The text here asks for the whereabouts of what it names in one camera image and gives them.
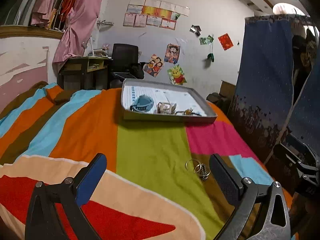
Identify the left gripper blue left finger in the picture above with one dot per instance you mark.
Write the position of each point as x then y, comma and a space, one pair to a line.
88, 178

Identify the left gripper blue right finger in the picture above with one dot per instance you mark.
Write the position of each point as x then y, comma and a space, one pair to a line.
227, 178

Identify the metal spring keyring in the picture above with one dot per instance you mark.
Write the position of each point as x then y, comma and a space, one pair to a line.
198, 168

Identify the keyring with yellow bead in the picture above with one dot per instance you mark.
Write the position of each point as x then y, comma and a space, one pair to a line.
187, 112

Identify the silver carabiner clip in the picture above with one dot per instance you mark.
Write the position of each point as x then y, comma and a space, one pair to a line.
166, 108

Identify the dark blue hanging curtain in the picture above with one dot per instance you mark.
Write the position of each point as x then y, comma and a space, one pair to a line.
275, 48

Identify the colourful striped bedspread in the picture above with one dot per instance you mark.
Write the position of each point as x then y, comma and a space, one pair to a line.
151, 188

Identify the brown bag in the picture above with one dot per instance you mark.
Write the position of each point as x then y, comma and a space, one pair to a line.
219, 100

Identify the white grid paper sheet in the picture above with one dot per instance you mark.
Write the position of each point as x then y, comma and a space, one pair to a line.
184, 100

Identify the grey cardboard tray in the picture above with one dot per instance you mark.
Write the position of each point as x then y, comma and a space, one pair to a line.
131, 115

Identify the wooden desk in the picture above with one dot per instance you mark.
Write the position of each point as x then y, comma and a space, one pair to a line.
85, 68

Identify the black office chair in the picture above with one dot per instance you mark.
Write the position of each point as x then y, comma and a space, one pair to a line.
125, 62

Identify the winnie pooh poster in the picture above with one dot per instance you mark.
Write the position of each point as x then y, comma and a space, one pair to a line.
176, 75

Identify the cartoon family poster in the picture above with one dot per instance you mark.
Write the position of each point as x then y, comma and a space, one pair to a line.
154, 66

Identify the red paper square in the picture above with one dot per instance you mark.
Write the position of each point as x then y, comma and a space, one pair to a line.
225, 41

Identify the cartoon boy poster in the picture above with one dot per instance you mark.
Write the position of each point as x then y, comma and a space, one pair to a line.
172, 53

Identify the black white photo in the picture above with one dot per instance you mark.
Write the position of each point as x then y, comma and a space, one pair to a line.
196, 29

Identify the pink curtain right panel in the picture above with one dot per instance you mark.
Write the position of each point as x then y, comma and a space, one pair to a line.
80, 23

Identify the pink curtain panel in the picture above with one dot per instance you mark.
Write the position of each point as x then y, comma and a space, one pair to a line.
80, 23
41, 12

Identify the window metal bars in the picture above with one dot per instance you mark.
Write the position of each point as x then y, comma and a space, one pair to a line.
18, 12

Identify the pink curtain left panel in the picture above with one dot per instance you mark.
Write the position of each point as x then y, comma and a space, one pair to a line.
41, 12

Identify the green wall hook ornament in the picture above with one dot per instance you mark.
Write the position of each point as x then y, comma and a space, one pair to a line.
210, 56

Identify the green photo on wall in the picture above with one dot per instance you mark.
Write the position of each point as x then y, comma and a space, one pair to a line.
206, 40

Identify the certificates on wall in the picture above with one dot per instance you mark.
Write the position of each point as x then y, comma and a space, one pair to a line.
156, 13

